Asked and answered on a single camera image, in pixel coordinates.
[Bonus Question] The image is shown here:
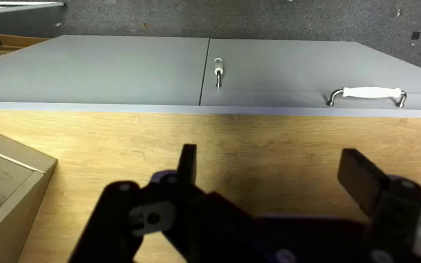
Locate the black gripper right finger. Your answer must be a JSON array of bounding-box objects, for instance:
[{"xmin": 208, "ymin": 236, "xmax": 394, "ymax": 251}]
[{"xmin": 337, "ymin": 147, "xmax": 421, "ymax": 263}]

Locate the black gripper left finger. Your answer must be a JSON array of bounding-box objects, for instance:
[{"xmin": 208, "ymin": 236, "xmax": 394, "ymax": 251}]
[{"xmin": 69, "ymin": 143, "xmax": 208, "ymax": 263}]

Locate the small file cabinet drawer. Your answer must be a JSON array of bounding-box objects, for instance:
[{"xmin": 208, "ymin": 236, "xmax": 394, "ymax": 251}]
[{"xmin": 0, "ymin": 122, "xmax": 59, "ymax": 263}]

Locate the small silver cabinet latch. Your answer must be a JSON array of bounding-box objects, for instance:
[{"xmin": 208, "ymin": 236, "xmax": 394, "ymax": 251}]
[{"xmin": 212, "ymin": 55, "xmax": 225, "ymax": 89}]

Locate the wood-top desk with grey fronts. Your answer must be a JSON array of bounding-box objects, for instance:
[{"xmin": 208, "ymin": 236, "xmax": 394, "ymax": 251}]
[{"xmin": 0, "ymin": 33, "xmax": 421, "ymax": 263}]

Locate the silver metal bar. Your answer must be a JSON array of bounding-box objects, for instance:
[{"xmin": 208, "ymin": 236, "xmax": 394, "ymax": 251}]
[{"xmin": 0, "ymin": 0, "xmax": 68, "ymax": 14}]

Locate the white horizontal desk handle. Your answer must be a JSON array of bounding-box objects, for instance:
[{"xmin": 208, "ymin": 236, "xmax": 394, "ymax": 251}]
[{"xmin": 326, "ymin": 84, "xmax": 410, "ymax": 109}]

